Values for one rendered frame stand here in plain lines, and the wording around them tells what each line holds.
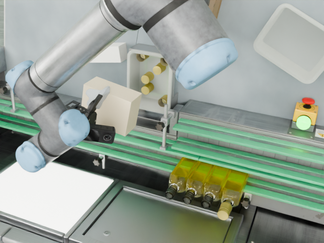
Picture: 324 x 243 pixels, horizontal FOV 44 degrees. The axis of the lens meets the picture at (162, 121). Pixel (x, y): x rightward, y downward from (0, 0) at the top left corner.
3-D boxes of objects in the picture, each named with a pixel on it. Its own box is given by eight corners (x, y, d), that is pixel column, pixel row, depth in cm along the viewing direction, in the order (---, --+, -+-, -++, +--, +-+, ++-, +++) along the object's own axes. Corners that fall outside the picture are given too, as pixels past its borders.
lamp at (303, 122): (295, 126, 132) (294, 129, 130) (298, 113, 130) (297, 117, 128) (309, 128, 131) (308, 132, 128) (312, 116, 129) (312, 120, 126)
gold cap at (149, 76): (145, 70, 151) (140, 74, 148) (154, 72, 150) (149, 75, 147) (145, 79, 153) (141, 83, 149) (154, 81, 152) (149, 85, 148)
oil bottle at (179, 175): (187, 160, 147) (165, 192, 129) (188, 146, 145) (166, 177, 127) (201, 163, 146) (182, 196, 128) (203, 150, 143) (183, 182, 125)
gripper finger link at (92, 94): (93, 75, 119) (77, 100, 115) (111, 82, 117) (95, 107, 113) (95, 81, 121) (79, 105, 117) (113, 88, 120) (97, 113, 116)
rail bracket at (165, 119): (167, 138, 146) (153, 155, 136) (169, 96, 139) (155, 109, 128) (174, 140, 145) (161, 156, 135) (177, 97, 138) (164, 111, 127)
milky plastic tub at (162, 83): (136, 98, 160) (126, 106, 152) (137, 42, 150) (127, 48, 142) (177, 106, 154) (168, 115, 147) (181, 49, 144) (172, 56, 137)
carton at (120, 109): (96, 76, 127) (83, 84, 120) (141, 93, 123) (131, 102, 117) (92, 109, 133) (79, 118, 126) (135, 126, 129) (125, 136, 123)
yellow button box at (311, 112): (292, 119, 139) (290, 128, 133) (297, 99, 136) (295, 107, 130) (314, 123, 137) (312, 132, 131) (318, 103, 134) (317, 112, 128)
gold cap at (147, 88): (145, 81, 153) (141, 85, 150) (154, 83, 152) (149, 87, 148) (145, 89, 155) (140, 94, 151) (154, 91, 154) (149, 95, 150)
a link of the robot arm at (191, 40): (200, 8, 118) (196, -18, 64) (228, 51, 119) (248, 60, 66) (167, 33, 120) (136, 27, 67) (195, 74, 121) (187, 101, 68)
